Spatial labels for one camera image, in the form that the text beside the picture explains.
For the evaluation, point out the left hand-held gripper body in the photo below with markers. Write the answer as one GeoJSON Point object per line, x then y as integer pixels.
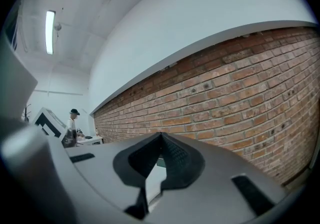
{"type": "Point", "coordinates": [30, 158]}

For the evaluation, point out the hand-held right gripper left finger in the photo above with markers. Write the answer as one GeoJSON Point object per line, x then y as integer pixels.
{"type": "Point", "coordinates": [105, 168]}

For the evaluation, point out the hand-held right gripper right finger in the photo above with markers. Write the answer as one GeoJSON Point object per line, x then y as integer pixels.
{"type": "Point", "coordinates": [220, 180]}

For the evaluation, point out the small white table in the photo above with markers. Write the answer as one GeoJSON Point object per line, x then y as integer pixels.
{"type": "Point", "coordinates": [92, 139]}

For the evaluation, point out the black object on table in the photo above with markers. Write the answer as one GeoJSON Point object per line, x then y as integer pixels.
{"type": "Point", "coordinates": [88, 137]}

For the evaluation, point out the small white bottle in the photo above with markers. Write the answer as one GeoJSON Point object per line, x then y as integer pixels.
{"type": "Point", "coordinates": [96, 131]}

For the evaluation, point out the black coat stand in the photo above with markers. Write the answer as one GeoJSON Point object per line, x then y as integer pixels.
{"type": "Point", "coordinates": [27, 113]}

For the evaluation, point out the large white table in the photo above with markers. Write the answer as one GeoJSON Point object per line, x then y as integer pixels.
{"type": "Point", "coordinates": [156, 183]}

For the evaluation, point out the dark green box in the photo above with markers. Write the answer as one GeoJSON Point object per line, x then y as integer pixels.
{"type": "Point", "coordinates": [161, 162]}

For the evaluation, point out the long ceiling light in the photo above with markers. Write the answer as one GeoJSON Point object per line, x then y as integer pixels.
{"type": "Point", "coordinates": [50, 32]}

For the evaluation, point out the round smoke detector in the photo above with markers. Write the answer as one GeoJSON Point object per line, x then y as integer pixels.
{"type": "Point", "coordinates": [58, 26]}

